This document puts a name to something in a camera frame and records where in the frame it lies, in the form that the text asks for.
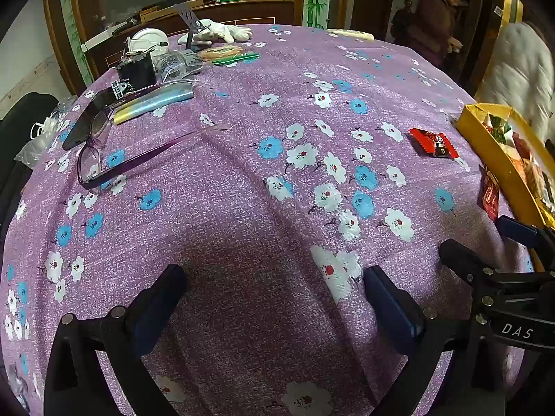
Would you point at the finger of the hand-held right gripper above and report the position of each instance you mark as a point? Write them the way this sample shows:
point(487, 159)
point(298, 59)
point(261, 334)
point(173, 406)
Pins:
point(518, 227)
point(462, 262)

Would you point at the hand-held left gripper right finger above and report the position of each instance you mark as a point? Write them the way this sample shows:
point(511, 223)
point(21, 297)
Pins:
point(392, 312)

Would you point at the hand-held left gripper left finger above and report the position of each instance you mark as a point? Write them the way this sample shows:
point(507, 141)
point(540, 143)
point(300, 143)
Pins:
point(160, 310)

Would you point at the dark red snack packet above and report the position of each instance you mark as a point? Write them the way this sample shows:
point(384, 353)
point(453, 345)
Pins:
point(489, 195)

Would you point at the pile of assorted snack packs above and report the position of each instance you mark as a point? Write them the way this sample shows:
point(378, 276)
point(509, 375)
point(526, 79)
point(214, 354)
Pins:
point(524, 160)

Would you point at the yellow cardboard box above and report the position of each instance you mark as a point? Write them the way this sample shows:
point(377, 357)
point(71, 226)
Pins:
point(481, 143)

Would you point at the red black snack packet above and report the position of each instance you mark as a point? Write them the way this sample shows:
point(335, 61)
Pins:
point(431, 143)

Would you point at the purple floral tablecloth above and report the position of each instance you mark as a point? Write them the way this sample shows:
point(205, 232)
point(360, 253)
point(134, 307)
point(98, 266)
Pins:
point(243, 190)

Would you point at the purple framed glasses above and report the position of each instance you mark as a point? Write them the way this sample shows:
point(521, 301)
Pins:
point(92, 158)

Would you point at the black smartphone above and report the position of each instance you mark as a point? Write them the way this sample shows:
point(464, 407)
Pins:
point(86, 121)

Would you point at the iridescent pouch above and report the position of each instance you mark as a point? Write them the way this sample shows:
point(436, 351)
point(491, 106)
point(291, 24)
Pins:
point(151, 103)

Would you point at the plastic bag with white masks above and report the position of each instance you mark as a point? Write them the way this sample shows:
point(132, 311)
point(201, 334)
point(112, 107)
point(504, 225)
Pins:
point(43, 134)

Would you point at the black chair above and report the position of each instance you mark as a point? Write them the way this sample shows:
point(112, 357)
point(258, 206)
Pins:
point(21, 147)

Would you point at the black and white tag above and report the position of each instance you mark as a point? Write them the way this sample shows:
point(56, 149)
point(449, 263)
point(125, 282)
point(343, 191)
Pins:
point(120, 89)

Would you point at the small black box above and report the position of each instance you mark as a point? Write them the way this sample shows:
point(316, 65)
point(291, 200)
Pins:
point(136, 71)

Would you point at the clear crinkled plastic bag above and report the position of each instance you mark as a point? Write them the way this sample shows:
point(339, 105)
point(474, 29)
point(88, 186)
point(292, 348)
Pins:
point(177, 64)

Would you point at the cream tube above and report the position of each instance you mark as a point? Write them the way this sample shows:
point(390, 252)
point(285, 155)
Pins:
point(349, 34)

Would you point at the green biscuit package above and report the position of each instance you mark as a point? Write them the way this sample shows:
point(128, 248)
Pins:
point(225, 55)

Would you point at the white gloves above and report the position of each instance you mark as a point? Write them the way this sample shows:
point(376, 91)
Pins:
point(221, 32)

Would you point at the black spatula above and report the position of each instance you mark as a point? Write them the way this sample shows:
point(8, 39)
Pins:
point(187, 19)

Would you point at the wooden counter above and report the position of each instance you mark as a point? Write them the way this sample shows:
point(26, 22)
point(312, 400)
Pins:
point(243, 11)

